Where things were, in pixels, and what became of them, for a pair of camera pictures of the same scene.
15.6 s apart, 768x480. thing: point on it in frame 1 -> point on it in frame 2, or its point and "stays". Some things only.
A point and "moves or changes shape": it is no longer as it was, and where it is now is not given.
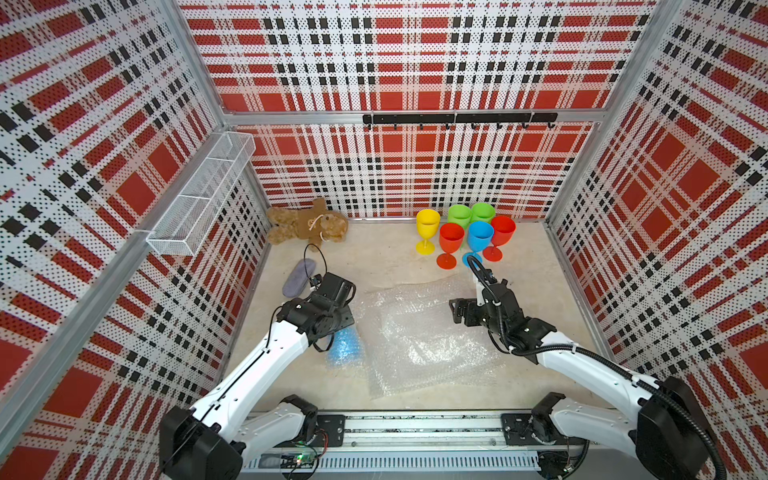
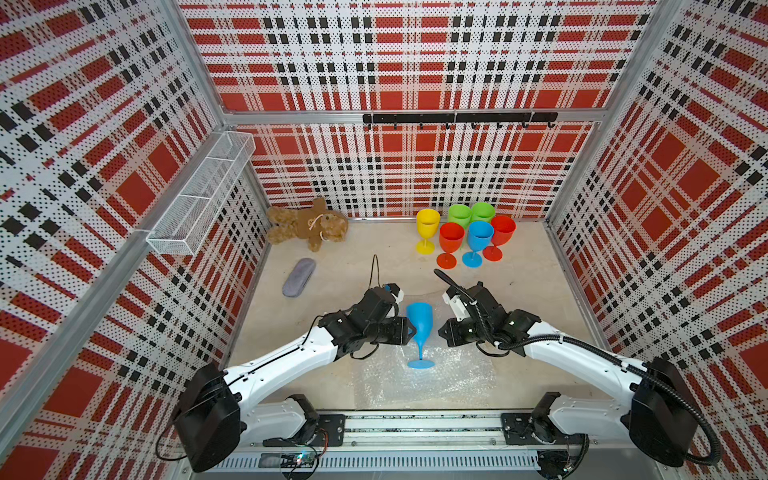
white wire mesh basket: [181, 229] stays
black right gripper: [471, 306] -> [453, 338]
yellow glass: [427, 223] stays
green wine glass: [482, 212] stays
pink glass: [451, 239] stays
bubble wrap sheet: [410, 343] moves or changes shape
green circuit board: [297, 460] stays
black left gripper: [347, 318] -> [400, 336]
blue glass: [345, 350] moves or changes shape
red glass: [503, 232] stays
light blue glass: [480, 235] stays
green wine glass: [459, 214] stays
